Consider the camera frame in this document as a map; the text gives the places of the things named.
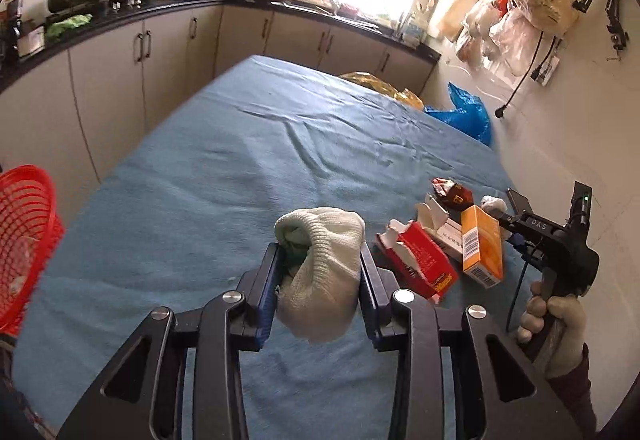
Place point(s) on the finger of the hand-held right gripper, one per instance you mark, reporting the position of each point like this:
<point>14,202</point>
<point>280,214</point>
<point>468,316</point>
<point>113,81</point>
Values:
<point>517,204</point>
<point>519,242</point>

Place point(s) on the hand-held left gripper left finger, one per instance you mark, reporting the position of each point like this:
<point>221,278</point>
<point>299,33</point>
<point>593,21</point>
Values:
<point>264,320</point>

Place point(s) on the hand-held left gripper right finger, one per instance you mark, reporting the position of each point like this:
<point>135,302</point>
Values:
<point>371,320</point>

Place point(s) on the white plastic bag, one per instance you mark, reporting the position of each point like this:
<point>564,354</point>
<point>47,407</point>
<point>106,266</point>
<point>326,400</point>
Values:
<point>492,204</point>

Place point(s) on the orange carton box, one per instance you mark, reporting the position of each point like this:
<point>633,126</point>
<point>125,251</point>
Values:
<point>480,245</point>

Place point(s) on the white knitted glove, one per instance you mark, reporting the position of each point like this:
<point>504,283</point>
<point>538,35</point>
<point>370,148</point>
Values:
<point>325,280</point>

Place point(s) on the red snack packet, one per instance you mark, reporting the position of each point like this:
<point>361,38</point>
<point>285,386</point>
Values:
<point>452,195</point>

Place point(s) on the small white carton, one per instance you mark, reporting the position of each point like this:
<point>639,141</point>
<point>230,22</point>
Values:
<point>450,240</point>

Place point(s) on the red plastic basket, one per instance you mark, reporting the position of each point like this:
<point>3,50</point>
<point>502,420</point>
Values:
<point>30,215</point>

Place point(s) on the person's right forearm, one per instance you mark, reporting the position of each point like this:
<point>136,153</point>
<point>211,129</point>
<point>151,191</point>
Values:
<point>575,395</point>

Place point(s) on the person's right hand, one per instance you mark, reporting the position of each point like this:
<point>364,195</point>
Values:
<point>567,330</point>

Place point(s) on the red carton box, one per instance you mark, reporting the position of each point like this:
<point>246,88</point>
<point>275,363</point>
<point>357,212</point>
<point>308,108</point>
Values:
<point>425,260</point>

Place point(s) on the blue plastic bag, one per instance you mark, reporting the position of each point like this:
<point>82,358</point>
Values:
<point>465,114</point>

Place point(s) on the hanging clear plastic bag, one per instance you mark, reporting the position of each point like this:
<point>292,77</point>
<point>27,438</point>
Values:
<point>515,44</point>

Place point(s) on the blue tablecloth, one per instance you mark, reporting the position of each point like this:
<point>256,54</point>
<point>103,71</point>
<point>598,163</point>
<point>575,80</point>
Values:
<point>225,159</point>

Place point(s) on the hanging bag with food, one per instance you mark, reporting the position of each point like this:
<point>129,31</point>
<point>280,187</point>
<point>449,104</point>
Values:
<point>475,34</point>

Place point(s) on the yellow plastic bag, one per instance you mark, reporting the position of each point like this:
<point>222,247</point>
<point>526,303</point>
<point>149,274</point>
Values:
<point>380,84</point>

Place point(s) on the black kitchen countertop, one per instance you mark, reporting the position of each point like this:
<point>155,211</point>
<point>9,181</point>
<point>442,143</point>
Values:
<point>165,8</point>

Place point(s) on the green rag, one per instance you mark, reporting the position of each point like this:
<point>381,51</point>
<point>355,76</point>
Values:
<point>67,25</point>

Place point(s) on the white square container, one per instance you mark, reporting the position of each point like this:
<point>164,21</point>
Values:
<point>31,42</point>

